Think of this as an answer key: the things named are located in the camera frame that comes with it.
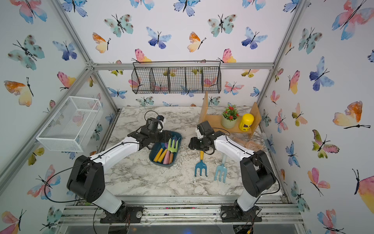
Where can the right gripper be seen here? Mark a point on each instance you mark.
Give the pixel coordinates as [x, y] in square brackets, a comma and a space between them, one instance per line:
[193, 144]

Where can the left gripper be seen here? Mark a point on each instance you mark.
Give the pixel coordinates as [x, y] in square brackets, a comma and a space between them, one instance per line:
[165, 136]

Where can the teal plastic storage box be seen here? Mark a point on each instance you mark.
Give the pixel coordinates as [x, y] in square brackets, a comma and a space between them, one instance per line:
[156, 147]

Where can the teal rake yellow handle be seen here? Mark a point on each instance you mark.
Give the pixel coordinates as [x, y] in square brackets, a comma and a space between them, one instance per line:
[158, 155]

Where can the green rake wooden handle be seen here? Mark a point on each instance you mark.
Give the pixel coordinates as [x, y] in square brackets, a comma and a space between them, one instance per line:
[172, 149]

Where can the blue claw rake yellow handle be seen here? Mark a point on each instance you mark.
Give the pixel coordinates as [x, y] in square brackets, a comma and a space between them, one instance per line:
[163, 154]
[201, 166]

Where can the light blue fork tool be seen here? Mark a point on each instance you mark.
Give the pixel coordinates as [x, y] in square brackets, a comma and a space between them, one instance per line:
[221, 171]

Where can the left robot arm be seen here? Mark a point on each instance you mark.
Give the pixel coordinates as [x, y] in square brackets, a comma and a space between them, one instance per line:
[87, 178]

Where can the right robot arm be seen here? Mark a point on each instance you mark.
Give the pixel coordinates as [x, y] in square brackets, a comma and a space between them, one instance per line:
[256, 171]

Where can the wooden shelf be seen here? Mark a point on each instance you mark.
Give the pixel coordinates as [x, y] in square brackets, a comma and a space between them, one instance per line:
[215, 120]

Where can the potted red flower plant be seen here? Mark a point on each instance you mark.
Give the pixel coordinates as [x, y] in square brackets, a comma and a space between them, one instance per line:
[230, 116]

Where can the yellow jar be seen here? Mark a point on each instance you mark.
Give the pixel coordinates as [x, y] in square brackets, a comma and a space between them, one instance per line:
[246, 122]

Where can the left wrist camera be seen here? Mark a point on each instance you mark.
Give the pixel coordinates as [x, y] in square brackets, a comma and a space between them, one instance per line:
[161, 120]

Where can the black wire wall basket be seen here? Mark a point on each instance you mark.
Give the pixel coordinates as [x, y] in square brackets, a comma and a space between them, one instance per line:
[176, 77]

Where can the white mesh wall basket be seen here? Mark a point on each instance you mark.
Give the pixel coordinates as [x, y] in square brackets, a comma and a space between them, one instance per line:
[72, 125]

